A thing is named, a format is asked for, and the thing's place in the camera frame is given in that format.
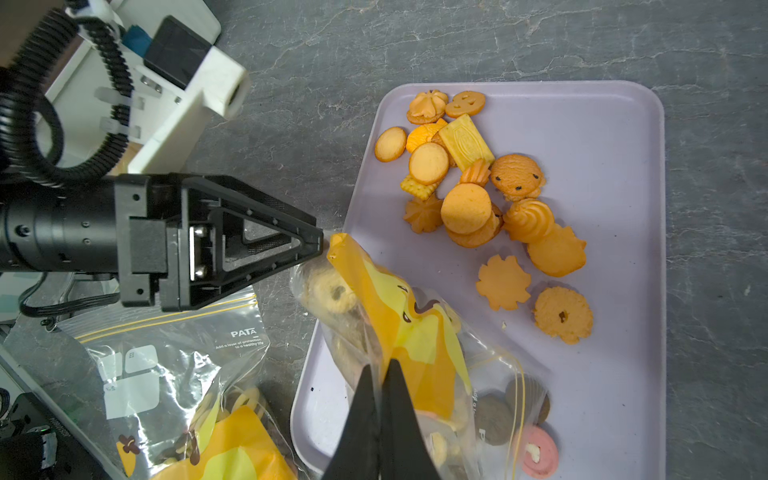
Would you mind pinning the flower shaped flat cookie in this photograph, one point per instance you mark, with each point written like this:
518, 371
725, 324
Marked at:
504, 283

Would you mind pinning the swirl rosette cookie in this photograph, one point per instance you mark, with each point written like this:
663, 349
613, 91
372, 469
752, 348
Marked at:
528, 221

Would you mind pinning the swirl flower cookie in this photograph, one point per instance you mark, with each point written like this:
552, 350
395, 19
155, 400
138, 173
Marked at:
427, 107

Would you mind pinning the rectangular yellow biscuit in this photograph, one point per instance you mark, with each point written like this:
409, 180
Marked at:
464, 142

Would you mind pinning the ziploc bag with cookies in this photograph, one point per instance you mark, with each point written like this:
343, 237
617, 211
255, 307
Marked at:
471, 392
179, 395

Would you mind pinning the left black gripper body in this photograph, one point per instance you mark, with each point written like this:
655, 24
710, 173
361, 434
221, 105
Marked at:
133, 227

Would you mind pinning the ridged shell cookie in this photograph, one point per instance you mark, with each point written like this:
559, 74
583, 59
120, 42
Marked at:
423, 134

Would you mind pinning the large round plain cookie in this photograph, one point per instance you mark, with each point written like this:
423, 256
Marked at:
466, 208

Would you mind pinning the small round cookie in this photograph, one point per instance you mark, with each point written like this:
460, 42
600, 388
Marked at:
390, 145

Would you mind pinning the chocolate chip cookie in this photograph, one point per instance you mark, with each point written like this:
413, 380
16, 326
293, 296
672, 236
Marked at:
517, 177

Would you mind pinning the round jam centre cookie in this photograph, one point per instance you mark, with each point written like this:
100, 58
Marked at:
563, 313

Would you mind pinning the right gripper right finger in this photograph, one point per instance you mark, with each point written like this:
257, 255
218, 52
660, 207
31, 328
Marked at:
403, 453

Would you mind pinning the lilac plastic tray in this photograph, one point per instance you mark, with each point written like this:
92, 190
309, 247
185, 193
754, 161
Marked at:
600, 145

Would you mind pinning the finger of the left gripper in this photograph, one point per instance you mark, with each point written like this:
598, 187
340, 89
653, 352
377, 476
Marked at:
233, 235

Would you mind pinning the brown leaf shaped cookie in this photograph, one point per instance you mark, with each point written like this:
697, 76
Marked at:
424, 216

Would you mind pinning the pink round filled cookie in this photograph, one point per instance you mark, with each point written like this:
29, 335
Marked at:
538, 452

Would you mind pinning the brown lidded storage box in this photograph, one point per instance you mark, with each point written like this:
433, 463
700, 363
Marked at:
18, 19

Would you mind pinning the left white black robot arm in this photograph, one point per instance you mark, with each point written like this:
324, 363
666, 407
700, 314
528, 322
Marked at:
32, 136

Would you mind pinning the scalloped round cookie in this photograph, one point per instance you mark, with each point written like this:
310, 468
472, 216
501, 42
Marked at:
559, 253

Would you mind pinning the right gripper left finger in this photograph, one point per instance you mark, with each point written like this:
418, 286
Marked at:
357, 454

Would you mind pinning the small waffle square cookie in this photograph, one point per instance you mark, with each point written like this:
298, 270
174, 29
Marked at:
417, 189

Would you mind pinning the pretzel shaped cookie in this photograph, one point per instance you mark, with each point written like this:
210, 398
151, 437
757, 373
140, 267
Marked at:
465, 103

